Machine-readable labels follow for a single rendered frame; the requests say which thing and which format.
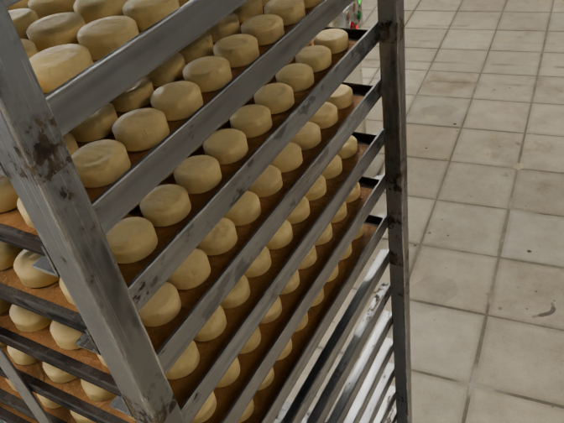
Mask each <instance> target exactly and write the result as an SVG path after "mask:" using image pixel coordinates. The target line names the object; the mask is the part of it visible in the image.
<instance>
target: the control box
mask: <svg viewBox="0 0 564 423"><path fill-rule="evenodd" d="M354 3H355V6H356V8H355V12H354V11H353V4H354ZM348 11H349V13H350V19H349V20H348V19H347V13H348ZM358 12H361V18H360V19H358ZM351 22H354V28H355V29H356V28H358V29H360V27H361V25H362V24H363V9H362V0H361V2H360V4H359V2H358V0H354V1H353V2H352V3H351V4H350V5H348V6H347V7H346V8H345V9H344V10H343V15H342V16H341V17H337V25H338V28H346V29H350V28H351ZM357 25H358V26H357Z"/></svg>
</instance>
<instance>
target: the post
mask: <svg viewBox="0 0 564 423"><path fill-rule="evenodd" d="M377 6H378V25H379V59H380V78H381V96H382V114H383V132H384V167H385V185H386V203H387V221H388V240H389V274H390V293H391V311H392V328H393V347H394V381H395V400H396V418H397V423H412V405H411V361H410V273H409V229H408V185H407V141H406V97H405V10H404V0H377Z"/></svg>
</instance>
